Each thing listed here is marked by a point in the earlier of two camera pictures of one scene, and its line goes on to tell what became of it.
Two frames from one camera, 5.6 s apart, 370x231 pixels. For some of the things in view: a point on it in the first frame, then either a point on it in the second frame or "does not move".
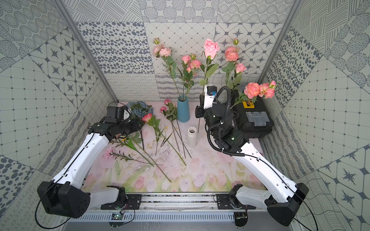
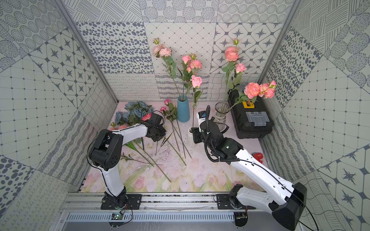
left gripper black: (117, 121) to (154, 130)
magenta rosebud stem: (171, 112) does not move
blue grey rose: (139, 109) does not move
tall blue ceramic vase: (183, 112) does not move
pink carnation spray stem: (162, 51) does not move
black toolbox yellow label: (255, 116) does not move
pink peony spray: (253, 90) does not move
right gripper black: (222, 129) to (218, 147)
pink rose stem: (211, 47) to (196, 81)
